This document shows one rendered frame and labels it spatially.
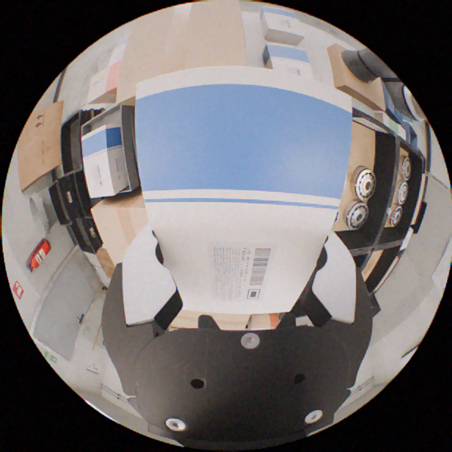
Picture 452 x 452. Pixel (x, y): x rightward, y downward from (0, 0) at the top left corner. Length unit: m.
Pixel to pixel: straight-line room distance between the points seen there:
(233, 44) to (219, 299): 0.43
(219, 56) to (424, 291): 3.77
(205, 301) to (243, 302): 0.04
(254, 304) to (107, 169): 0.44
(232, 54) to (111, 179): 0.41
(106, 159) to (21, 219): 2.24
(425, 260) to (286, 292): 3.50
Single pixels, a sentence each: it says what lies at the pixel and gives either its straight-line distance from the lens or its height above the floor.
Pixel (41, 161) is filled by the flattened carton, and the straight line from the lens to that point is 2.51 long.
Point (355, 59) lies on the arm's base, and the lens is 0.66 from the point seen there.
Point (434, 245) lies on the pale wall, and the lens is 3.51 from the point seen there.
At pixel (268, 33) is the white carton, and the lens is 0.64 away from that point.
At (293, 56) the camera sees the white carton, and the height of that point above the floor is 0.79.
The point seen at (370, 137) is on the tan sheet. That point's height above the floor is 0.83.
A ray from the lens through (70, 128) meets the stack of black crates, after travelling 1.39.
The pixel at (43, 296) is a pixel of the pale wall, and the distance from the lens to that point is 2.80.
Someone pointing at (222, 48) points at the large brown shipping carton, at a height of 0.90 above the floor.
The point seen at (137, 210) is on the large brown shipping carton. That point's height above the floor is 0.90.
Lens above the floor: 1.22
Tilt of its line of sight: 58 degrees down
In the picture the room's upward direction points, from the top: 176 degrees counter-clockwise
